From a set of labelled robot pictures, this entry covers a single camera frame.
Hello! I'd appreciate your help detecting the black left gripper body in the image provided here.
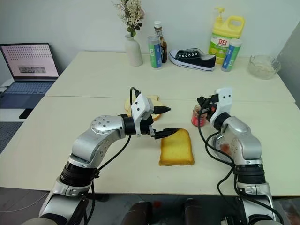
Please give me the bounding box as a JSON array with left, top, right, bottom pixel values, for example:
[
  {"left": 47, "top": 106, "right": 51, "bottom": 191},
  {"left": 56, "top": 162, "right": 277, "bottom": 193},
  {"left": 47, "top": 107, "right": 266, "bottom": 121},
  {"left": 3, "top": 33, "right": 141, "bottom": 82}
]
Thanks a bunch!
[{"left": 140, "top": 116, "right": 157, "bottom": 139}]

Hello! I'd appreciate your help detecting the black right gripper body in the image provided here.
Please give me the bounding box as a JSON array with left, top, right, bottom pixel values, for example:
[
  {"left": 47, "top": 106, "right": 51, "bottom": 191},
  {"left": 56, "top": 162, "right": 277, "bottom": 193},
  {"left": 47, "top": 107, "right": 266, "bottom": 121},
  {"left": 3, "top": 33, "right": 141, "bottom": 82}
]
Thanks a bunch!
[{"left": 203, "top": 93, "right": 220, "bottom": 120}]

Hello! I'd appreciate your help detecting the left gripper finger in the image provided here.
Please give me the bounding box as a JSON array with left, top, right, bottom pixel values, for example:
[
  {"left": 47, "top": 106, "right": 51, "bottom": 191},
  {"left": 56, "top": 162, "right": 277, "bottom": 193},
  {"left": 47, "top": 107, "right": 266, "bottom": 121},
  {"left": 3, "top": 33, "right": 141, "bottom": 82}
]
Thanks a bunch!
[
  {"left": 154, "top": 127, "right": 180, "bottom": 140},
  {"left": 152, "top": 105, "right": 172, "bottom": 121}
]

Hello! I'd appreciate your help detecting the glass jar of red jam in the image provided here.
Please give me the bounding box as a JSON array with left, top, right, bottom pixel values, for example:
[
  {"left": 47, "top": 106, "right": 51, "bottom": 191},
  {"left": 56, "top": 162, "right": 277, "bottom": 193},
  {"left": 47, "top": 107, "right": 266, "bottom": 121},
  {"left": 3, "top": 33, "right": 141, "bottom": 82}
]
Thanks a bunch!
[{"left": 191, "top": 104, "right": 210, "bottom": 128}]

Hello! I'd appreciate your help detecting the golden toasted bread slice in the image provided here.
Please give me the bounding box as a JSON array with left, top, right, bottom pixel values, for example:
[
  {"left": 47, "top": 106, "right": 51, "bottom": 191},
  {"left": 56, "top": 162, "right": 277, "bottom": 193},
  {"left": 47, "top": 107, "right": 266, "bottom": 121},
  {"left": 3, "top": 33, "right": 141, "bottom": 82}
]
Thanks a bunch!
[{"left": 158, "top": 128, "right": 195, "bottom": 167}]

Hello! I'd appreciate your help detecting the black white canvas shoe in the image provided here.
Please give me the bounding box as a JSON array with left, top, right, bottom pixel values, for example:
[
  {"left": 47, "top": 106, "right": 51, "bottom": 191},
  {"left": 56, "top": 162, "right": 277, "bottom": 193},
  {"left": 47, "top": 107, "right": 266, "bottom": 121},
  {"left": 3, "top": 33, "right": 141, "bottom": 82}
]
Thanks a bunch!
[{"left": 168, "top": 48, "right": 217, "bottom": 72}]

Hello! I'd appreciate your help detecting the blue green tube canister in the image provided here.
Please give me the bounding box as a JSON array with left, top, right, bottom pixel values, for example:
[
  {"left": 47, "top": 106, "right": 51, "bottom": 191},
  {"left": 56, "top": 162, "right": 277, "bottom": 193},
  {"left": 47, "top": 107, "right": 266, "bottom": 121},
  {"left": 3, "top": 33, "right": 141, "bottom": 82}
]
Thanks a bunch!
[
  {"left": 220, "top": 38, "right": 243, "bottom": 73},
  {"left": 147, "top": 35, "right": 164, "bottom": 71}
]

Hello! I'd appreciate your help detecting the clear glass ashtray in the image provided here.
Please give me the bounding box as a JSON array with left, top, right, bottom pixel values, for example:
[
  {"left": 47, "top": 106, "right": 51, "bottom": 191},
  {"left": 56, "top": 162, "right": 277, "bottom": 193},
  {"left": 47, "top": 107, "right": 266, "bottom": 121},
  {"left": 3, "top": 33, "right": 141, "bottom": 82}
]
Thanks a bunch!
[{"left": 247, "top": 54, "right": 282, "bottom": 80}]

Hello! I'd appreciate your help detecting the white ceramic vase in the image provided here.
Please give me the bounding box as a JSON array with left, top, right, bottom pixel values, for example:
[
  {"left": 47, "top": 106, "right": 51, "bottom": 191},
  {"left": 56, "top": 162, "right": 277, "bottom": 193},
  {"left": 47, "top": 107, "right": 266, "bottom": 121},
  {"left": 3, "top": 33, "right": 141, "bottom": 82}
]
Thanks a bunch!
[{"left": 124, "top": 34, "right": 144, "bottom": 67}]

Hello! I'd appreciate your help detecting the yellow detergent pump bottle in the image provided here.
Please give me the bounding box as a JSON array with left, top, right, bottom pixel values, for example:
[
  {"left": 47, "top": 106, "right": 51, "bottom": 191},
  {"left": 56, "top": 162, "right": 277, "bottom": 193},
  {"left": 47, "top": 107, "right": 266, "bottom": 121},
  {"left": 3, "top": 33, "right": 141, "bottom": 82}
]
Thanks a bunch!
[{"left": 208, "top": 6, "right": 246, "bottom": 65}]

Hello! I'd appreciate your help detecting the dark sauce bottle white cap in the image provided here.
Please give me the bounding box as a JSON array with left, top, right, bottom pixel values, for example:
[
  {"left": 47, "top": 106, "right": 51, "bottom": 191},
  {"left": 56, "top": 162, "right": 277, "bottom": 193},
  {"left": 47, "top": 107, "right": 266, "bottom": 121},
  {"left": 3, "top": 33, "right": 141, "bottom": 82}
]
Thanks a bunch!
[{"left": 153, "top": 20, "right": 168, "bottom": 64}]

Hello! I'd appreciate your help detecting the dark rounded shape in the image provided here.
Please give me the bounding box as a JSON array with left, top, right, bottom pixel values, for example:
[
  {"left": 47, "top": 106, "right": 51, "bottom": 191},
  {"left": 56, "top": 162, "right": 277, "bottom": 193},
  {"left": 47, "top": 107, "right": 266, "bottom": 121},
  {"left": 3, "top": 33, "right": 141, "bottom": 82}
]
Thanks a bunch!
[{"left": 127, "top": 201, "right": 154, "bottom": 225}]

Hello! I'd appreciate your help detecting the dried flower bouquet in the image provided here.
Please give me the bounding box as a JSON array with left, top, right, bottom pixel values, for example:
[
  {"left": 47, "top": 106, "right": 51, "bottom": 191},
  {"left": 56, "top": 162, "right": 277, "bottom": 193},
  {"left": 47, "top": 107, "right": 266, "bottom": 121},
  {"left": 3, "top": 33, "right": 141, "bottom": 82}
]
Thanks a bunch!
[{"left": 114, "top": 0, "right": 145, "bottom": 38}]

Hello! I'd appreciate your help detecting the open blue laptop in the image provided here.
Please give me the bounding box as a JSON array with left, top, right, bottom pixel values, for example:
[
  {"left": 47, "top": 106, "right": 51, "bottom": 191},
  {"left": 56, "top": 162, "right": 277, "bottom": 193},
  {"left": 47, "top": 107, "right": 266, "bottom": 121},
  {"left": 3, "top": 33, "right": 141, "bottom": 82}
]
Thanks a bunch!
[{"left": 0, "top": 43, "right": 60, "bottom": 96}]

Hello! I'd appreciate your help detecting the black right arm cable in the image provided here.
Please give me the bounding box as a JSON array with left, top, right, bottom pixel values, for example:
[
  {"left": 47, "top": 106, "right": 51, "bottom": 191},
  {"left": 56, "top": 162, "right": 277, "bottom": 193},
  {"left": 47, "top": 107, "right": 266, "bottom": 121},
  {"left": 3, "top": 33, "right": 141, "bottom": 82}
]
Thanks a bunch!
[{"left": 196, "top": 97, "right": 285, "bottom": 225}]

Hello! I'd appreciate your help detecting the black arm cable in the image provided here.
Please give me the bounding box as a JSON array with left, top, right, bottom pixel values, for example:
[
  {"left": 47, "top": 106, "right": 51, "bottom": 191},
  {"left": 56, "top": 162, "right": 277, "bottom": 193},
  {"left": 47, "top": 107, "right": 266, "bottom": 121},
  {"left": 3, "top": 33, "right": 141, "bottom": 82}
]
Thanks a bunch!
[
  {"left": 77, "top": 87, "right": 142, "bottom": 225},
  {"left": 196, "top": 97, "right": 285, "bottom": 225}
]

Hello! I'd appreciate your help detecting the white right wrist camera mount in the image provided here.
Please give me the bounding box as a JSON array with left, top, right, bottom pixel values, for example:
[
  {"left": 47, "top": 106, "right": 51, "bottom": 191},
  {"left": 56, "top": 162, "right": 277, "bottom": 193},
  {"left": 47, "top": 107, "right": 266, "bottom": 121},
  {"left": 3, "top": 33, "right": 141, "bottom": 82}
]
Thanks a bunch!
[{"left": 209, "top": 88, "right": 234, "bottom": 125}]

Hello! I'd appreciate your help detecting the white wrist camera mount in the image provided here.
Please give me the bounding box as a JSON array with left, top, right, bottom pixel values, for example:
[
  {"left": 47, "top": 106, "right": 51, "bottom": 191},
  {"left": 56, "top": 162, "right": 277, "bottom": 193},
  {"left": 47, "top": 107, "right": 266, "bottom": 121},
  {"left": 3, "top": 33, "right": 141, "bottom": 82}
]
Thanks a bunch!
[
  {"left": 209, "top": 88, "right": 234, "bottom": 125},
  {"left": 130, "top": 93, "right": 155, "bottom": 137}
]

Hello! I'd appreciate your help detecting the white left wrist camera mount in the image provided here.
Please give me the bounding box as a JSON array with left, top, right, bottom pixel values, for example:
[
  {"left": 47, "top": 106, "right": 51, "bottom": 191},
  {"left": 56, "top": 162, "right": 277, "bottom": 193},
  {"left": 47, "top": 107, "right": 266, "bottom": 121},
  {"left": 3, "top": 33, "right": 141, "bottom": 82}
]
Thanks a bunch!
[{"left": 130, "top": 93, "right": 155, "bottom": 137}]

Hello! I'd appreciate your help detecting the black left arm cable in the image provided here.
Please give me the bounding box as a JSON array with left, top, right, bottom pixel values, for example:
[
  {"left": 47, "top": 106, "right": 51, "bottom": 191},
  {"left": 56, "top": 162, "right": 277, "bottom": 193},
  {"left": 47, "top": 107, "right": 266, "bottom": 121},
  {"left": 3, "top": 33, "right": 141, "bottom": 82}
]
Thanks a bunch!
[{"left": 77, "top": 87, "right": 142, "bottom": 225}]

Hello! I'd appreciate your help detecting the thin white floor cable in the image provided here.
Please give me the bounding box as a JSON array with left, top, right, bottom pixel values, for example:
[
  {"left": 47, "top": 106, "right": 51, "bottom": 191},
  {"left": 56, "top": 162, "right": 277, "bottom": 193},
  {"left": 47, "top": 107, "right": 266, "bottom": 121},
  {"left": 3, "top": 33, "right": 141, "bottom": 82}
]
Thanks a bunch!
[{"left": 0, "top": 193, "right": 49, "bottom": 214}]

